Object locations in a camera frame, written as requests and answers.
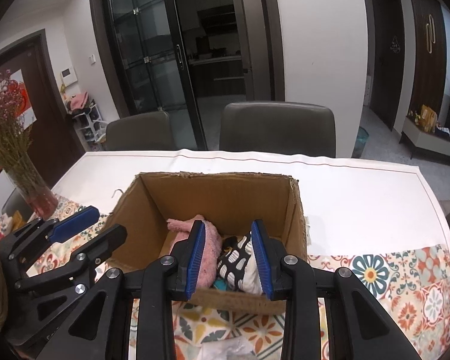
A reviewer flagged white zigzag edged cloth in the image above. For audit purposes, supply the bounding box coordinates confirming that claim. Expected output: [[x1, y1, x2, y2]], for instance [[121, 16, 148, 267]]
[[196, 336, 257, 360]]

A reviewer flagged dusty pink towel cloth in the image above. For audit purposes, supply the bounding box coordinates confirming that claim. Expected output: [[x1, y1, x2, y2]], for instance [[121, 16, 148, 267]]
[[167, 214, 223, 289]]

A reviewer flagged black white leaf oven mitt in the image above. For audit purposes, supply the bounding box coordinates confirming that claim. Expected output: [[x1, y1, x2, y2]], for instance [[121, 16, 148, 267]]
[[217, 232, 263, 295]]

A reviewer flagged glass vase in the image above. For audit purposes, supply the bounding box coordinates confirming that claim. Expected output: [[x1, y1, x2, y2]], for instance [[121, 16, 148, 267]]
[[6, 154, 58, 219]]

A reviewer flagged brown cardboard box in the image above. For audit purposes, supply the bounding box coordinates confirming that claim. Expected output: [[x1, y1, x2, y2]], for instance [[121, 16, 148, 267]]
[[104, 170, 310, 316]]

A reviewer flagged patterned tile table runner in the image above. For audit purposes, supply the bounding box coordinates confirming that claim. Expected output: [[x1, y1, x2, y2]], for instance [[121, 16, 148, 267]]
[[0, 194, 450, 360]]

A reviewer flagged dried pink flower bouquet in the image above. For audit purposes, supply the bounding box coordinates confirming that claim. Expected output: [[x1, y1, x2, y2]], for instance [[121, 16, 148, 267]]
[[0, 82, 33, 181]]

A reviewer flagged white shoe rack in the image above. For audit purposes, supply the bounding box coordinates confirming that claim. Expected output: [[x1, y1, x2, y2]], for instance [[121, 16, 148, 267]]
[[65, 92, 108, 151]]

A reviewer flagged grey dining chair left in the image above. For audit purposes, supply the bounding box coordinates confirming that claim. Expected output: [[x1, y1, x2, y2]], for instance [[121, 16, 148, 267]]
[[105, 111, 177, 151]]

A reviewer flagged grey dining chair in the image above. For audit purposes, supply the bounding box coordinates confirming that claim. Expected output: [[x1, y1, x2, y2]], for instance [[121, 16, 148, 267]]
[[105, 111, 177, 151], [219, 102, 337, 158]]

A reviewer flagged red fu character poster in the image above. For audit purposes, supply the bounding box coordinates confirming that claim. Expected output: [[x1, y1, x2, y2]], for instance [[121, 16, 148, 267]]
[[0, 69, 36, 129]]

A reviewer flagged white low bench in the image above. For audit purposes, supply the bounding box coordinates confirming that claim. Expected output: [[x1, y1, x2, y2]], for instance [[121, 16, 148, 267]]
[[399, 119, 450, 165]]

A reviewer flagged grey dining chair middle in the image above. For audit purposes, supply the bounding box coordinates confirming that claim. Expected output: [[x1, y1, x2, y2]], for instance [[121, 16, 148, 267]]
[[219, 102, 337, 158]]

